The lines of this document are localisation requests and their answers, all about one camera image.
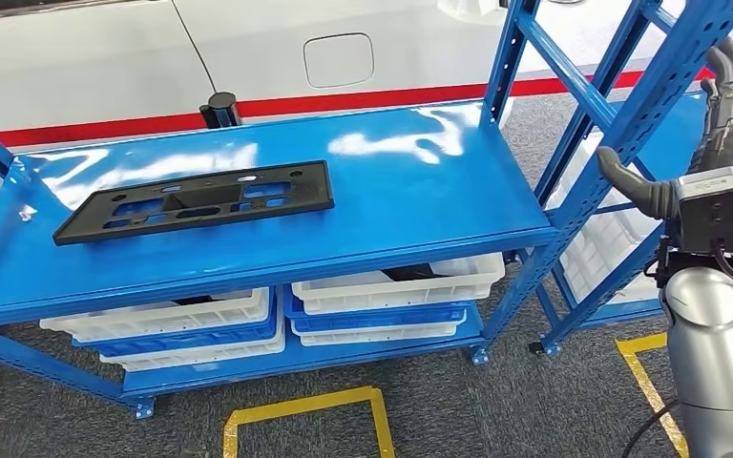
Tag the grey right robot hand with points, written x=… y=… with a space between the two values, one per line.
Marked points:
x=724 y=126

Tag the black perforated plastic panel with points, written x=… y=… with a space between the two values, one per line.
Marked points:
x=319 y=186

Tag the blue metal shelf rack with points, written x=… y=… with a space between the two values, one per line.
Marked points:
x=670 y=139
x=404 y=189

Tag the large white plastic crate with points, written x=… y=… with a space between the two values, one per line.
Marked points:
x=600 y=246

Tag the yellow floor tape square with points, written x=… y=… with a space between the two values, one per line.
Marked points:
x=303 y=404
x=638 y=346

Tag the red floor tape stripe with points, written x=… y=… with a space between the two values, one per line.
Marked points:
x=341 y=101

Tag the white car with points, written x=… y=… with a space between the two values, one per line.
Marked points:
x=120 y=63

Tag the small white clip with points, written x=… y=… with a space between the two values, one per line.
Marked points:
x=25 y=214

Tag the black bracket part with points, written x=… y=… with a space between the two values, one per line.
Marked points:
x=192 y=301
x=411 y=274

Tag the black cylindrical post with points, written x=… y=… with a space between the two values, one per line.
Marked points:
x=222 y=110

